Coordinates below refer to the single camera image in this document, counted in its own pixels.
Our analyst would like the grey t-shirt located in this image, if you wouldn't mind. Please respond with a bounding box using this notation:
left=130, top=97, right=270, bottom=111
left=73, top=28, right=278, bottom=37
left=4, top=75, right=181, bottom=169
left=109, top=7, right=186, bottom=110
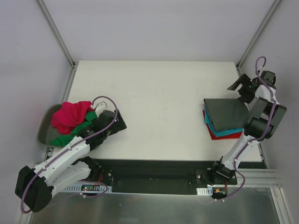
left=204, top=98, right=249, bottom=132

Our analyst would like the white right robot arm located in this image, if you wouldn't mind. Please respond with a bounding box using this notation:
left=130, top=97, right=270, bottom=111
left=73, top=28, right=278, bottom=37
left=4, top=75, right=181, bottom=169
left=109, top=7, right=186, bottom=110
left=209, top=70, right=287, bottom=185

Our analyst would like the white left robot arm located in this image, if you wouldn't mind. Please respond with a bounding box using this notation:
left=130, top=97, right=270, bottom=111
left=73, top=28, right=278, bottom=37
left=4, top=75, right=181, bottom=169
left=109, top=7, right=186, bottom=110
left=15, top=109, right=127, bottom=214

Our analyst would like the magenta t-shirt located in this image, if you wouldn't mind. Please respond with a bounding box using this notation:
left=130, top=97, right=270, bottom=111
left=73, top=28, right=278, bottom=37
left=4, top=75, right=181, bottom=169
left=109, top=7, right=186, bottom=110
left=50, top=101, right=97, bottom=135

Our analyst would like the red folded t-shirt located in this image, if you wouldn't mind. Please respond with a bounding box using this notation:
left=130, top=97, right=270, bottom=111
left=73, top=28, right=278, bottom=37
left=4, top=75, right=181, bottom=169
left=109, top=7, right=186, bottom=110
left=202, top=110, right=243, bottom=140

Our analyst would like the teal folded t-shirt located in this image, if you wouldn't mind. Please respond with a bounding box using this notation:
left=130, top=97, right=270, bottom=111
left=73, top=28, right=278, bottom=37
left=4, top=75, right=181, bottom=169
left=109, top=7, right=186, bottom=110
left=204, top=106, right=242, bottom=138

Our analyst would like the green t-shirt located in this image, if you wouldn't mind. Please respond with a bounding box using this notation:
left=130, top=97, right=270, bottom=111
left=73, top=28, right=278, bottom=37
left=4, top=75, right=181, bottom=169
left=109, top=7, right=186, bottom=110
left=50, top=111, right=97, bottom=147

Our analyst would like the grey plastic bin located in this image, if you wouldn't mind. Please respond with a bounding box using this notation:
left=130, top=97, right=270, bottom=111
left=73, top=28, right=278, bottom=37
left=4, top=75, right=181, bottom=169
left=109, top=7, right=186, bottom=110
left=36, top=104, right=108, bottom=150

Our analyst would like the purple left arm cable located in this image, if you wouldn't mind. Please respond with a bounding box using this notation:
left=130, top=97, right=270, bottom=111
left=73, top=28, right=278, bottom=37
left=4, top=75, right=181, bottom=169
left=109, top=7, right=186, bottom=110
left=20, top=95, right=119, bottom=214

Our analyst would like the right aluminium frame post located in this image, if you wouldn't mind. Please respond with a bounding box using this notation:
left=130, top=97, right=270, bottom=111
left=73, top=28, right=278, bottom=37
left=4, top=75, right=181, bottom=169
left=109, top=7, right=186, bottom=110
left=235, top=0, right=283, bottom=71

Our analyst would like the aluminium frame post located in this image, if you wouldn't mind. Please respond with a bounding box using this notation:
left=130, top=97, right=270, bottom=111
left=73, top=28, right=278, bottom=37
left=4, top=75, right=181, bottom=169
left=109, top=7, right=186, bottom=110
left=235, top=0, right=283, bottom=71
left=35, top=0, right=76, bottom=68

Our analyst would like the left white cable duct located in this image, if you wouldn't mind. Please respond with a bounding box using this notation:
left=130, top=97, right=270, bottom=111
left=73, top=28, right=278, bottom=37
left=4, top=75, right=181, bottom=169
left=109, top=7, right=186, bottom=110
left=62, top=183, right=112, bottom=194

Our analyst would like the white cable duct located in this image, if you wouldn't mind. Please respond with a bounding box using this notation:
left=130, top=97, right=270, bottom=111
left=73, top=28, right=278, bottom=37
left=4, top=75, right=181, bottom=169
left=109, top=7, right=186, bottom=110
left=62, top=183, right=112, bottom=194
left=196, top=187, right=213, bottom=196

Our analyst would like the right white cable duct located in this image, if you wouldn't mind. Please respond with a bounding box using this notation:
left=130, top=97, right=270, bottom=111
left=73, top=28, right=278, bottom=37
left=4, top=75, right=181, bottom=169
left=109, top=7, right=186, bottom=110
left=196, top=187, right=213, bottom=196

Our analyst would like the left aluminium frame post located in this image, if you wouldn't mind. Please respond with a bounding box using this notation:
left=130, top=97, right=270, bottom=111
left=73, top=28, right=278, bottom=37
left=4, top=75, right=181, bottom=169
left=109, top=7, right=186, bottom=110
left=35, top=0, right=76, bottom=68

